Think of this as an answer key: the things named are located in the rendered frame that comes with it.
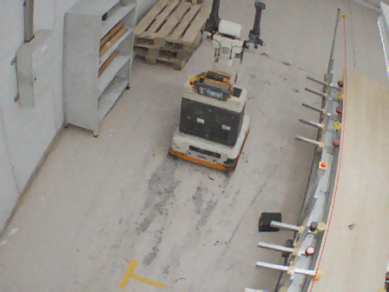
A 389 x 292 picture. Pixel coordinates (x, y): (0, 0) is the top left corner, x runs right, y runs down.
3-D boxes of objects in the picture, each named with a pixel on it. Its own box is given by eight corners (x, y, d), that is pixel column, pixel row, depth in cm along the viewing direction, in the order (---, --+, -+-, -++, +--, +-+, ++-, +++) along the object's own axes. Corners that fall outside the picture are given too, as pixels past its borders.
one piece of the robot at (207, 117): (233, 158, 501) (245, 87, 444) (175, 142, 510) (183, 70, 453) (241, 136, 525) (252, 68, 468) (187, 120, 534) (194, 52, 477)
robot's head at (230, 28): (239, 36, 455) (242, 23, 455) (217, 31, 459) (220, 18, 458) (240, 40, 469) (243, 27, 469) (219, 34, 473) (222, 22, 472)
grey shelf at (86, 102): (64, 127, 537) (64, 12, 431) (98, 81, 601) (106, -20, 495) (96, 137, 530) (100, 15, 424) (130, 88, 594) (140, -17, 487)
